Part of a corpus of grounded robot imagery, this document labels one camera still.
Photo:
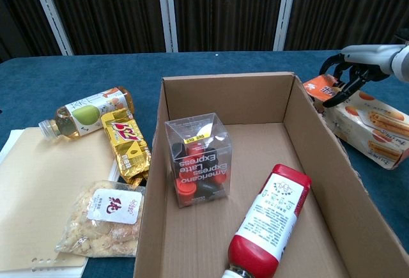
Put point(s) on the orange egg roll biscuit box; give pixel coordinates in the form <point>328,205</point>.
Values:
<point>361,128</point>

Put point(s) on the white partition post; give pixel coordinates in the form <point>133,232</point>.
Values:
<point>51,12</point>
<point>167,12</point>
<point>286,3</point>

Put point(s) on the dark pleated curtain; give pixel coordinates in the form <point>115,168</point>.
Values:
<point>223,6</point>

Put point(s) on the clear bag of crumbly snack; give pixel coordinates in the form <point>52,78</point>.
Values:
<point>105,230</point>

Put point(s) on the cream loose-leaf paper pad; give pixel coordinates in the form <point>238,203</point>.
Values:
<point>41,179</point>

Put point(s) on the red NFC juice bottle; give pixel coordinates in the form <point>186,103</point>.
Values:
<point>271,214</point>

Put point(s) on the gold foil snack packet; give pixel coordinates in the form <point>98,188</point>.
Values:
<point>128,140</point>

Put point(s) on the open brown cardboard box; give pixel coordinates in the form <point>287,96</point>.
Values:
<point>319,169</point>

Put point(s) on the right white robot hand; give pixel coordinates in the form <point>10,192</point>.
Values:
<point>367,54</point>

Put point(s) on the clear box of coffee capsules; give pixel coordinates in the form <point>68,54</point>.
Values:
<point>198,166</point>

